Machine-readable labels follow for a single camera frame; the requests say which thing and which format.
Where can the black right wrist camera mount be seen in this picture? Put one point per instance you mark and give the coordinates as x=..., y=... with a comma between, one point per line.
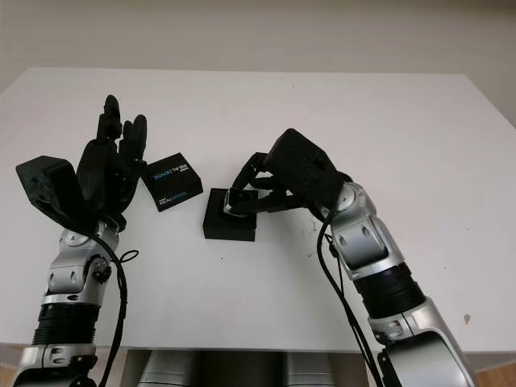
x=302, y=165

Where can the small silver camera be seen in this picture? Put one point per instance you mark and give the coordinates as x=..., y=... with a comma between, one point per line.
x=228, y=207

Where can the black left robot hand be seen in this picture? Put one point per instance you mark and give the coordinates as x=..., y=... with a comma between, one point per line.
x=98, y=177

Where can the black camera box base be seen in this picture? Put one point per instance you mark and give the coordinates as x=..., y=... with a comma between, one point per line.
x=225, y=230

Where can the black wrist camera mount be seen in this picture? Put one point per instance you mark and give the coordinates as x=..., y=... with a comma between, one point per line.
x=302, y=165
x=44, y=185

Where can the black RealSense box lid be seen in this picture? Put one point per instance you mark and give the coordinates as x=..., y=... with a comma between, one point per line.
x=173, y=179

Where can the grey robot torso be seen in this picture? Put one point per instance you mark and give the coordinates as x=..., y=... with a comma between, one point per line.
x=242, y=369

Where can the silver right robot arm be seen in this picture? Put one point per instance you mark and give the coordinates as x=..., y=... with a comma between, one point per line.
x=383, y=274

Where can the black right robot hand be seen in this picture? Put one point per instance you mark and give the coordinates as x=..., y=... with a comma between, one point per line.
x=266, y=203

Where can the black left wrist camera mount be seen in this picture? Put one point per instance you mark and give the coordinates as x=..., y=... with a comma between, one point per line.
x=44, y=185

